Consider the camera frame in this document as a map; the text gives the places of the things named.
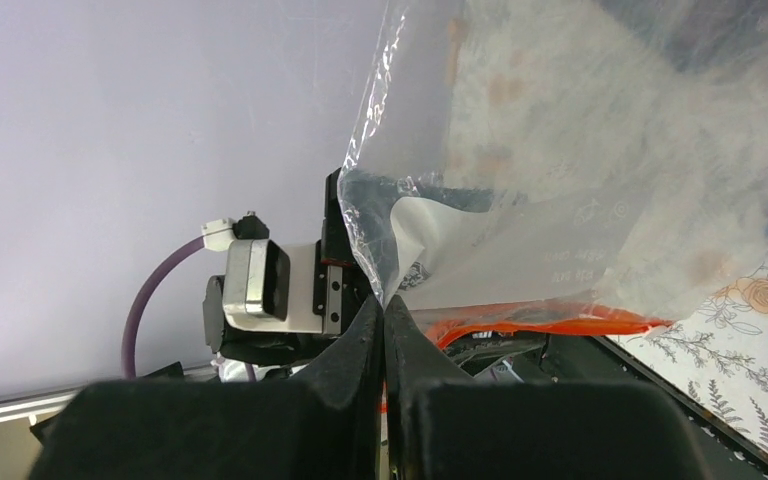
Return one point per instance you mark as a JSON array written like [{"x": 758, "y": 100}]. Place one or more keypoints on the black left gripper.
[{"x": 340, "y": 288}]

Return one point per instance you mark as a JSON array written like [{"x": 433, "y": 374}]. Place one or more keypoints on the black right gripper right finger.
[{"x": 444, "y": 424}]

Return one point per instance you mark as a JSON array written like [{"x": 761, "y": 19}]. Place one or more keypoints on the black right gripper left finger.
[{"x": 320, "y": 423}]

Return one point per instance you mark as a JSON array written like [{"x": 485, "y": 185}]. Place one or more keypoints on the clear zip bag orange zipper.
[{"x": 587, "y": 167}]

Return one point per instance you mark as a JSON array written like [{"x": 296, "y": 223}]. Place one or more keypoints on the floral tablecloth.
[{"x": 719, "y": 356}]

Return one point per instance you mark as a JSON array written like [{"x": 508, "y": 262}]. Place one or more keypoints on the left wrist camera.
[{"x": 269, "y": 288}]

